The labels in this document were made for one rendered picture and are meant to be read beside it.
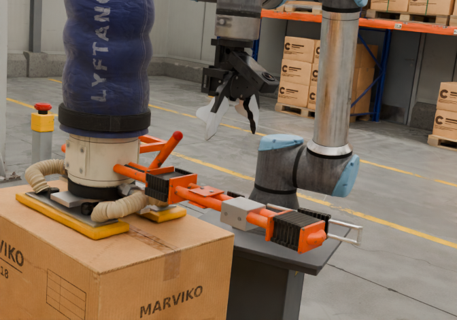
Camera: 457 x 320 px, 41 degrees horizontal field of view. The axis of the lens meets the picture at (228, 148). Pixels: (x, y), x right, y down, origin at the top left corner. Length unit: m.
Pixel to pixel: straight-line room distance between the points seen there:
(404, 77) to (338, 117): 8.38
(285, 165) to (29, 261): 0.92
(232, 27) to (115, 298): 0.60
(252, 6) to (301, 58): 8.64
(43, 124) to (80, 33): 1.17
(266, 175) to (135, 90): 0.75
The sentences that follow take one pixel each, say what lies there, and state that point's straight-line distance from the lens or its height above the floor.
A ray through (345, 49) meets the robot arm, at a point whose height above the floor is 1.40.
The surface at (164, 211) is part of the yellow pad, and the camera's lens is 1.55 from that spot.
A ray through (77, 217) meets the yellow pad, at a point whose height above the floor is 0.97.
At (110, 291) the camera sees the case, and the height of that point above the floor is 0.89.
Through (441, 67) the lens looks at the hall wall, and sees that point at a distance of 10.12.
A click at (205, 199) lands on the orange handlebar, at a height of 1.08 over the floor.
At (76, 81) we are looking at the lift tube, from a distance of 1.46.
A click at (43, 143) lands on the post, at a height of 0.88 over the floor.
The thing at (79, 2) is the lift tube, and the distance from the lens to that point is 1.45.
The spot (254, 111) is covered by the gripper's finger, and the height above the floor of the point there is 1.27.
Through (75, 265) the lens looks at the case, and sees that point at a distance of 1.33.
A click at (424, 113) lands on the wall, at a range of 10.07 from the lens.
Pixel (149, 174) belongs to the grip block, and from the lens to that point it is 1.37.
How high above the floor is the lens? 1.46
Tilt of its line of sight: 12 degrees down
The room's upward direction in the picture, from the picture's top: 6 degrees clockwise
